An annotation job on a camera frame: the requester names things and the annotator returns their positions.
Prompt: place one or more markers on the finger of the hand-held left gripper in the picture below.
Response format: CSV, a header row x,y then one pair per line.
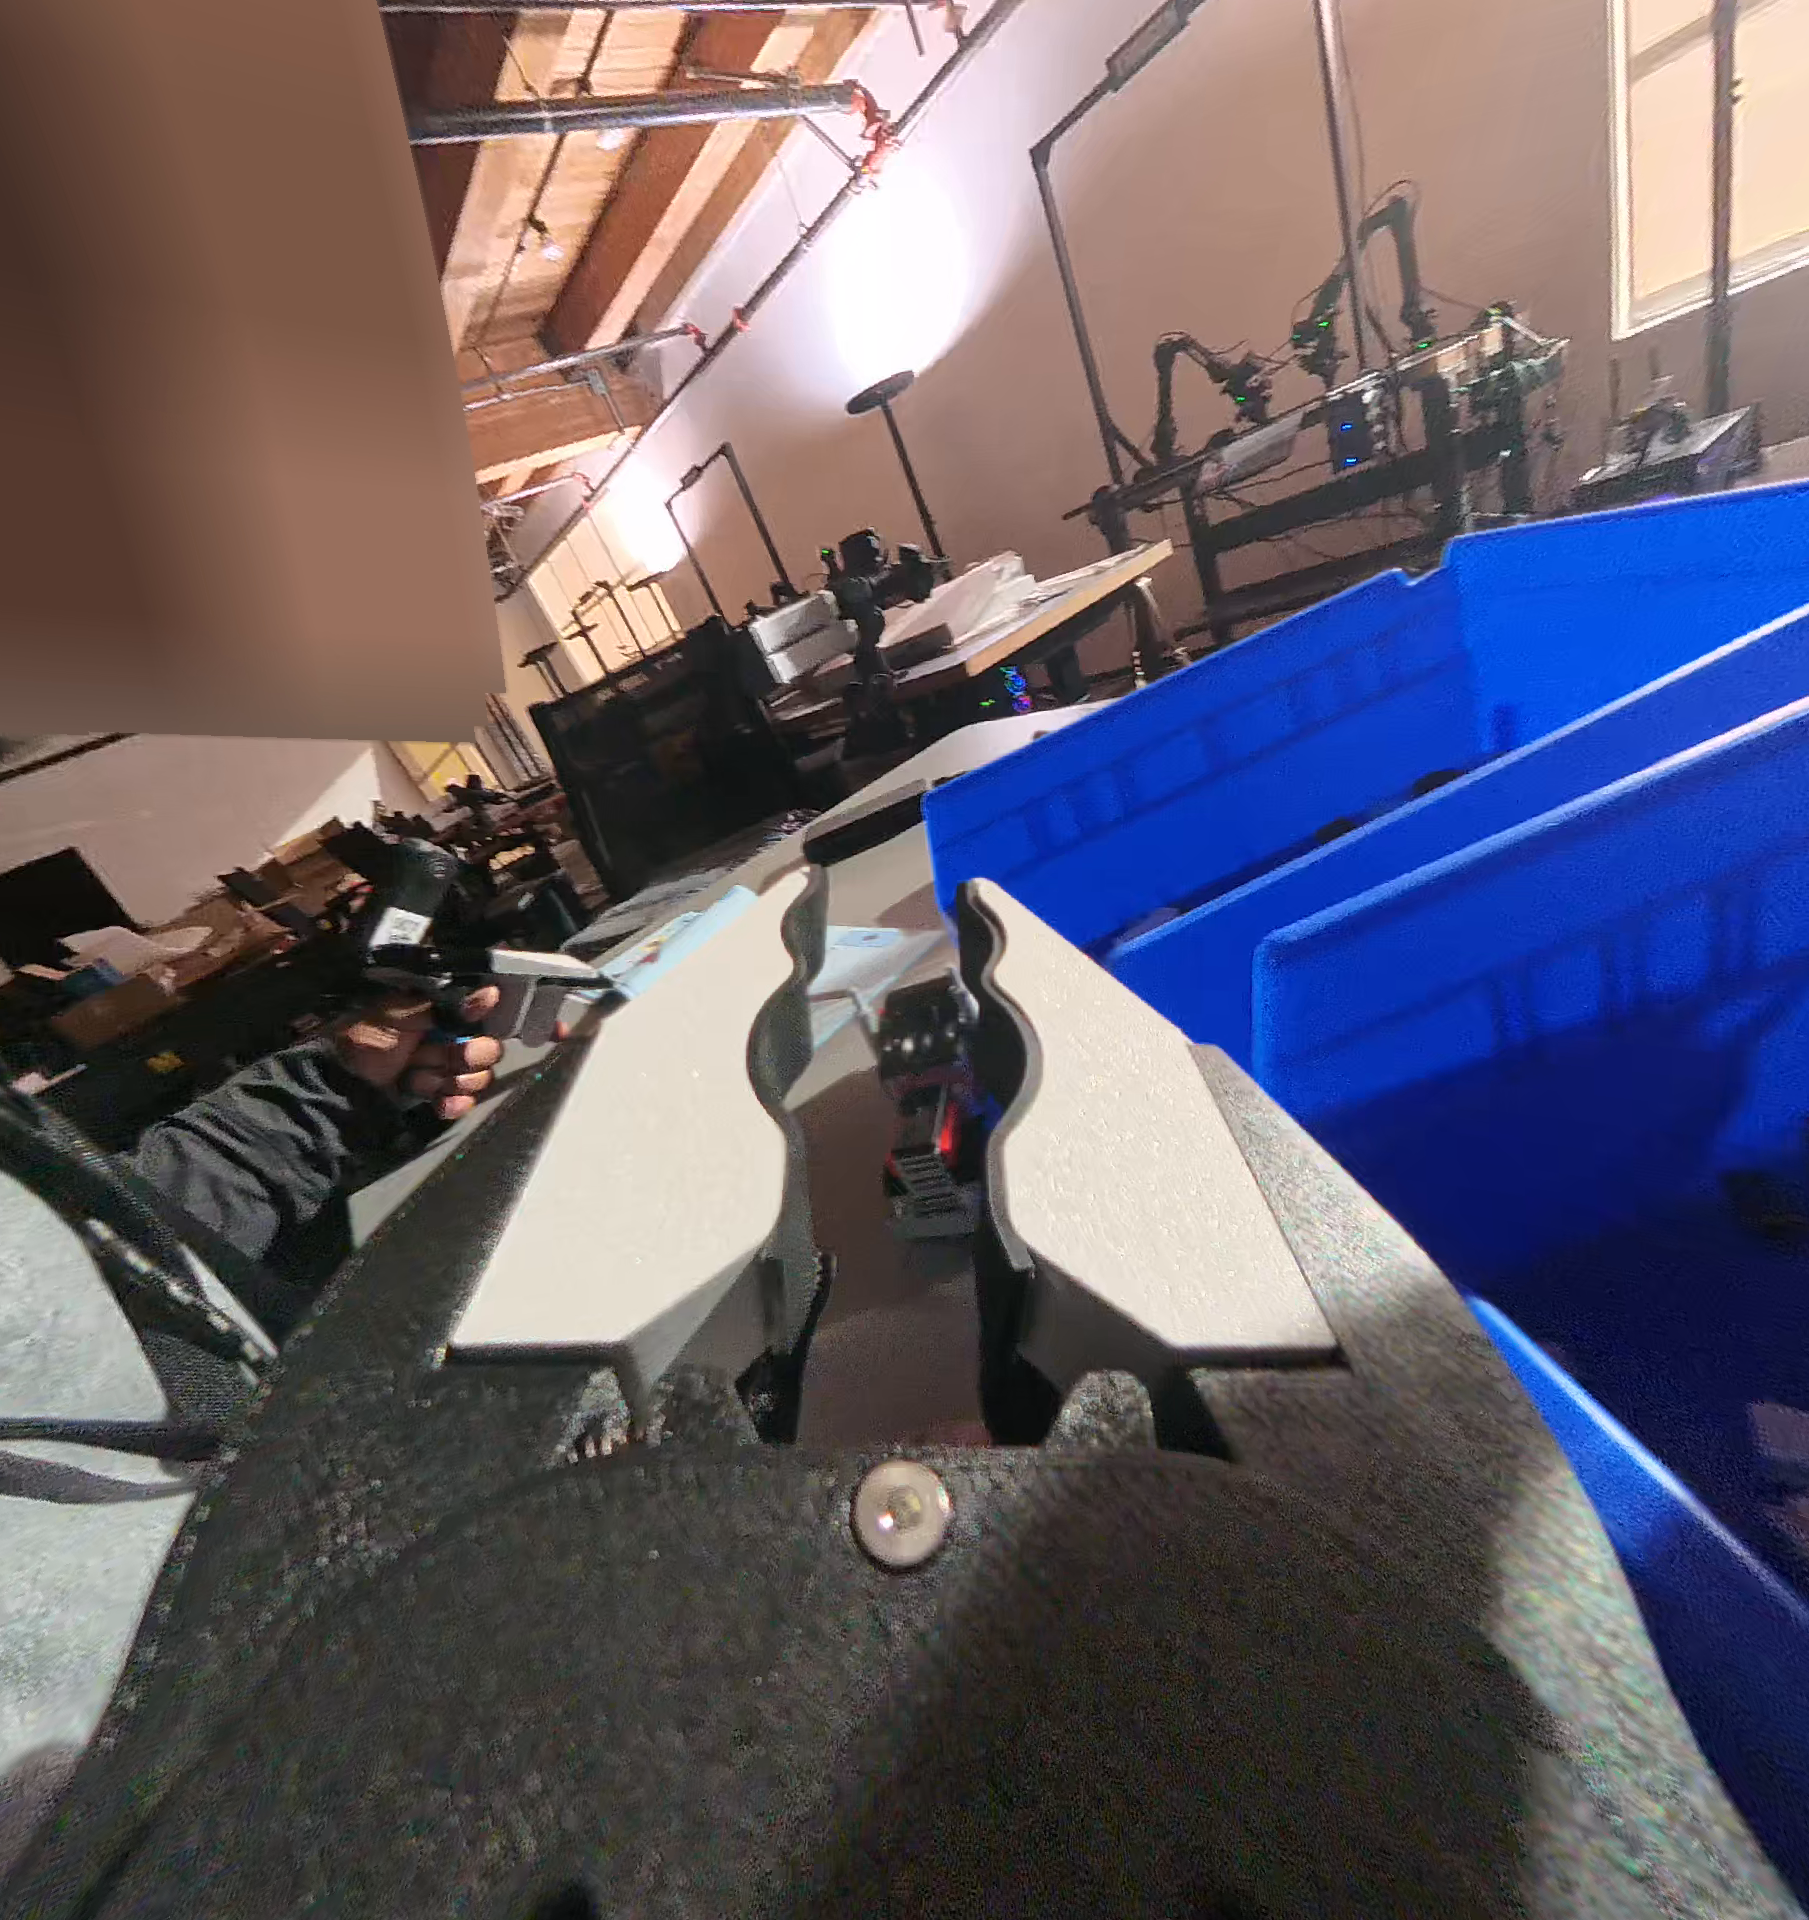
x,y
523,1013
542,967

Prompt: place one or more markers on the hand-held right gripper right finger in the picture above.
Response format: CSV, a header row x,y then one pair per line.
x,y
1146,1200

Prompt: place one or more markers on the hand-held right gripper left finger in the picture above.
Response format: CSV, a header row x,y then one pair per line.
x,y
650,1171

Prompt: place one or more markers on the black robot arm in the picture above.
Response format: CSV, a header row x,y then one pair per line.
x,y
1392,224
1181,360

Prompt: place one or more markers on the small black robot arm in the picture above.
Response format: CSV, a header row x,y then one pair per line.
x,y
861,564

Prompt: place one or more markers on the person's left forearm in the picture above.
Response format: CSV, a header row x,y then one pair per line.
x,y
260,1139

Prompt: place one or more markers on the grey desk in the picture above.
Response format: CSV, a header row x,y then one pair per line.
x,y
880,1350

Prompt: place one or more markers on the person's left hand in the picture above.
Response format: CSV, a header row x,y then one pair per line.
x,y
394,1049

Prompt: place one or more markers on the light blue instruction booklet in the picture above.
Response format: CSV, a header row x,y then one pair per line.
x,y
693,936

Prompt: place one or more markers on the black mesh cabinet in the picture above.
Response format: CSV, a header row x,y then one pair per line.
x,y
650,749

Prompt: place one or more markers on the black red toy brick truck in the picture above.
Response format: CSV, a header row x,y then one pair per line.
x,y
928,1036

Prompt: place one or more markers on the small cardboard box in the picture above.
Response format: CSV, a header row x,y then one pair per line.
x,y
110,1013

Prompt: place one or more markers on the stacked white boxes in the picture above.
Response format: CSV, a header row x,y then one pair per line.
x,y
793,622

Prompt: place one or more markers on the flat white box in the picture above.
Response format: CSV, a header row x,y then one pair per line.
x,y
978,592

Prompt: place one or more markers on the wooden work table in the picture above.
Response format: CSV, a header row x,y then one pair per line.
x,y
1082,576

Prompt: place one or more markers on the black floor lamp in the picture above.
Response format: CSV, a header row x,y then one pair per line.
x,y
898,391

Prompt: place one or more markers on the black robot workstation bench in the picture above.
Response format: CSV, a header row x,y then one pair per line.
x,y
1292,525

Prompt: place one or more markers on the person's grey shirt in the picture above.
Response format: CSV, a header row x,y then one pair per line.
x,y
33,1575

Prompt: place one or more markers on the sprinkler pipe with red clamps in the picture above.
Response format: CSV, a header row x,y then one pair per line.
x,y
783,259

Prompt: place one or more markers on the steel ceiling pipe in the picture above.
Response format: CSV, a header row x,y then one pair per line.
x,y
617,115

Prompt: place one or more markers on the black equipment case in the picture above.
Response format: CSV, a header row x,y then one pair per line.
x,y
1670,448

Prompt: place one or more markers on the grey metal pole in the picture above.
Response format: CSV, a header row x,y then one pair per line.
x,y
1336,150

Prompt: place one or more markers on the window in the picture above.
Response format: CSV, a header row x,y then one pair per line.
x,y
1789,150

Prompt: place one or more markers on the black overhead stand frame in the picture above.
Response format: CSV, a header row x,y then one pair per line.
x,y
1062,254

